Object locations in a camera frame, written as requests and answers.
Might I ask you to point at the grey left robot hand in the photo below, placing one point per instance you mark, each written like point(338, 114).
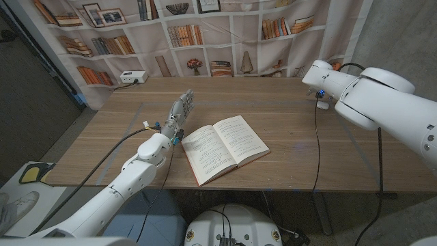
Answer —
point(179, 112)

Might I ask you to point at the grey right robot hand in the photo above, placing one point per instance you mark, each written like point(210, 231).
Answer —
point(310, 92)

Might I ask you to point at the white airpods case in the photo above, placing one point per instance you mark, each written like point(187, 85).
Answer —
point(322, 106)

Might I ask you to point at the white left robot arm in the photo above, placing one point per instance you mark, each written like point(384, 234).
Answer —
point(119, 191)

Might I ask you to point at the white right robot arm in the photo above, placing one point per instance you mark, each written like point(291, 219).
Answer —
point(385, 106)

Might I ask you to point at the open book red cover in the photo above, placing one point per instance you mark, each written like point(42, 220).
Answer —
point(222, 147)

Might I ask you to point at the white power strip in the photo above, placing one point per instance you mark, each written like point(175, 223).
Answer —
point(133, 77)

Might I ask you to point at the printed bookshelf backdrop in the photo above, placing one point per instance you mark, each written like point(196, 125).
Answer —
point(239, 44)

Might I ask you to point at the blue floor mat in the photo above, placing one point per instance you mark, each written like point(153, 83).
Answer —
point(164, 222)

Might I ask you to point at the grey table leg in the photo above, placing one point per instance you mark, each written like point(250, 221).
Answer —
point(322, 212)

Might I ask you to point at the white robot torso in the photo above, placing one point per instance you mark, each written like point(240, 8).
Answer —
point(235, 225)

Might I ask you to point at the grey finned torso module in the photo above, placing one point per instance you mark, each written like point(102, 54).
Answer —
point(227, 241)

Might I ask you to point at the black floor adapter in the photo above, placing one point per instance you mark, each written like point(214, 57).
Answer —
point(295, 239)

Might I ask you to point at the white floor board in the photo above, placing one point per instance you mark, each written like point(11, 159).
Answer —
point(48, 201)

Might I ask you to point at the yellow and black pad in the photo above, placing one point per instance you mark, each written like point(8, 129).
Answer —
point(30, 174)

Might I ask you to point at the white sneaker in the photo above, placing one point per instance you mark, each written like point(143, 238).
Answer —
point(20, 208)

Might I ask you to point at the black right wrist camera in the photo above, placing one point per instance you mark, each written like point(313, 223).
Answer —
point(320, 94)

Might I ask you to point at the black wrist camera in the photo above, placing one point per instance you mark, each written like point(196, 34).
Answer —
point(179, 134)
point(320, 94)

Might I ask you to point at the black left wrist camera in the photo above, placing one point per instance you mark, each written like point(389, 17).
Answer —
point(179, 134)

